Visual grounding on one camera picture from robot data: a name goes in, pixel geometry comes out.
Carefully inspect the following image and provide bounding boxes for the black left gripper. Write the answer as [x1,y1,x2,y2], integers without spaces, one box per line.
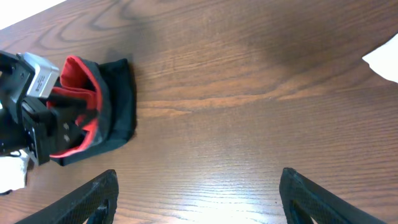
[22,93,96,166]

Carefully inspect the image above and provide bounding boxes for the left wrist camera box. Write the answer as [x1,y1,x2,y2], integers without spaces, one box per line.
[22,52,60,99]

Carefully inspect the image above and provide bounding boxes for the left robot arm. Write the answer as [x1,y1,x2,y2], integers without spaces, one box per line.
[1,51,98,165]

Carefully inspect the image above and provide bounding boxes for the folded white garment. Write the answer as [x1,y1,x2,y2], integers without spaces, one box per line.
[0,150,29,195]

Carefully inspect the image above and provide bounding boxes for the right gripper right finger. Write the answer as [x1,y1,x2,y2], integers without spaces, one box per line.
[279,167,383,224]

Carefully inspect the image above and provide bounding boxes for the crumpled white shirt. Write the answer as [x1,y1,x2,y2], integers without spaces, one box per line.
[362,34,397,83]

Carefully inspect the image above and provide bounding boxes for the black leggings with red waistband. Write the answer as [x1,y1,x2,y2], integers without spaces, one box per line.
[50,55,137,166]

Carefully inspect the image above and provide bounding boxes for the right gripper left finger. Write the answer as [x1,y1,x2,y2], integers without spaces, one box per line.
[17,169,119,224]

